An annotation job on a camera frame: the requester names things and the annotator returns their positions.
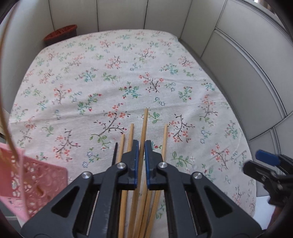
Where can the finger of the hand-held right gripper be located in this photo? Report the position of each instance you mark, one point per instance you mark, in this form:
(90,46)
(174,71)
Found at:
(256,170)
(266,156)

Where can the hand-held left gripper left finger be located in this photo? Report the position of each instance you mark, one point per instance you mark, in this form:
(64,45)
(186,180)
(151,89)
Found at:
(136,164)

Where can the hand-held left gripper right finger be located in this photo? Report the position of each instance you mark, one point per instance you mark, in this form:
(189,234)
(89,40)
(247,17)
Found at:
(147,167)

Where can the black chopstick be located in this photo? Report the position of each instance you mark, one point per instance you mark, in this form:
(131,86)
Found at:
(115,153)

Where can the bunch of wooden chopsticks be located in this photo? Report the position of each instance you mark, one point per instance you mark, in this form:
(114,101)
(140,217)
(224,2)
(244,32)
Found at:
(130,137)

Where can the wooden chopstick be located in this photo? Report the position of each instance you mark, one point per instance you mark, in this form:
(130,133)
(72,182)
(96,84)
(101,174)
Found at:
(8,137)
(144,125)

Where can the pink plastic basket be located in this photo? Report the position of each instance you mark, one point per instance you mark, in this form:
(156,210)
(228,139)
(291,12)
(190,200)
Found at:
(34,178)

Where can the floral tablecloth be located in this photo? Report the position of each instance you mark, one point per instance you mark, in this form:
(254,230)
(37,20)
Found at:
(114,68)

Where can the white kitchen cabinet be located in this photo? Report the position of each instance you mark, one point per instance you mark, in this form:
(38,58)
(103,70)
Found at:
(240,57)

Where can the red waste basket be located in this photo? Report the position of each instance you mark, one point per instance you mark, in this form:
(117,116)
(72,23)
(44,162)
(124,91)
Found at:
(60,34)

